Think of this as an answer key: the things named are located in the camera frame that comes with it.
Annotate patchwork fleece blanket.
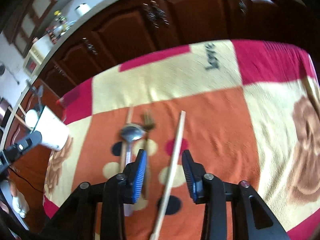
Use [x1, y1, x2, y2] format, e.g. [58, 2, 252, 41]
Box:
[43, 40, 319, 239]

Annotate upper wall cabinet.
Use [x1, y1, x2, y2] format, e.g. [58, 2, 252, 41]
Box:
[3, 0, 71, 57]

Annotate light wooden chopstick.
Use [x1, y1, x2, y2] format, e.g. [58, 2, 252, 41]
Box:
[149, 111, 186, 240]

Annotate brown lower kitchen cabinets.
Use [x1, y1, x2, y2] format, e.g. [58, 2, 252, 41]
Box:
[0, 0, 308, 156]

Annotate dark sauce bottle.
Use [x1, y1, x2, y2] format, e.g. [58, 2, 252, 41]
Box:
[47, 29, 57, 44]

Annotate white utensil holder cup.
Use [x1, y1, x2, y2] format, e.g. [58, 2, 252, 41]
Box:
[34, 106, 69, 151]

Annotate cream microwave oven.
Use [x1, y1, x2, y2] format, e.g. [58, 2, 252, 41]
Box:
[23, 34, 54, 77]

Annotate small silver spoon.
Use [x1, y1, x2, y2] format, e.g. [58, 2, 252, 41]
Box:
[123, 124, 145, 217]

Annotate white gloved hand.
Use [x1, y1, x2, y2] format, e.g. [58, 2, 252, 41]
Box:
[12, 192, 30, 218]

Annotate oil bottle yellow cap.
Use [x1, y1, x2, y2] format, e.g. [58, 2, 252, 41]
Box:
[54, 10, 67, 31]

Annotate white kettle canister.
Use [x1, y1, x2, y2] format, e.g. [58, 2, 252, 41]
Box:
[75, 3, 91, 17]

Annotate white ceramic spoon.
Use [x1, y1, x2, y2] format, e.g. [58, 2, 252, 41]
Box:
[24, 109, 39, 129]

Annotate small gold fork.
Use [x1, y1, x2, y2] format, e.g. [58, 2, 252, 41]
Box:
[143, 110, 156, 200]

